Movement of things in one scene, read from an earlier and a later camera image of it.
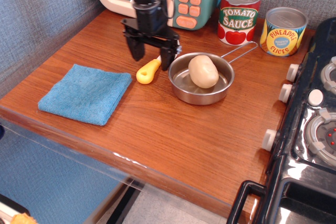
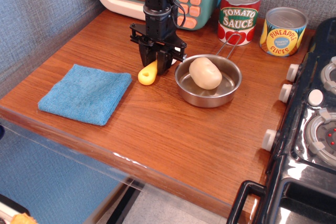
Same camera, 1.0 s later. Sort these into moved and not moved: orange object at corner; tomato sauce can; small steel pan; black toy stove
Moved: small steel pan
Not moved: orange object at corner; black toy stove; tomato sauce can
